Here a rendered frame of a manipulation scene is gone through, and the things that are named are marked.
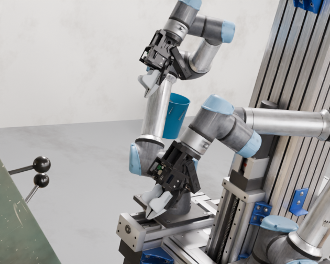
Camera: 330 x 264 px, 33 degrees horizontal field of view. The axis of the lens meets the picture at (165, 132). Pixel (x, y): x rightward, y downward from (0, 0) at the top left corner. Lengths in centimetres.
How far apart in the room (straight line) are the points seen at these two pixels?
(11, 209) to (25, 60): 419
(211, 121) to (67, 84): 405
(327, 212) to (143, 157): 75
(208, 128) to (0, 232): 64
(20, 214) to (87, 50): 447
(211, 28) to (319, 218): 71
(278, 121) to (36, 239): 86
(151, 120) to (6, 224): 127
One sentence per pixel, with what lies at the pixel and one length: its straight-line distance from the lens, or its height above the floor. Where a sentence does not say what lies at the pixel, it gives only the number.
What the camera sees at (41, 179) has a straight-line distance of 135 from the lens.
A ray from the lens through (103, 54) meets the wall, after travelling 548.
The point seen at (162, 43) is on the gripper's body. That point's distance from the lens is 176.
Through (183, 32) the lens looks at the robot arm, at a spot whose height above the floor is 175.
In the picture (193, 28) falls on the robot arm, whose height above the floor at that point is 175.
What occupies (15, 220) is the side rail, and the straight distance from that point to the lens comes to 96.
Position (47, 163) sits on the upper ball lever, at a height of 155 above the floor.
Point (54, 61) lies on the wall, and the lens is 524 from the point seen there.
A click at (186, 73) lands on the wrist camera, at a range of 178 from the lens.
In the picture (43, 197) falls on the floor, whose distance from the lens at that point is 421.
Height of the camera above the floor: 208
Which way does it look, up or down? 21 degrees down
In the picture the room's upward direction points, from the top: 14 degrees clockwise
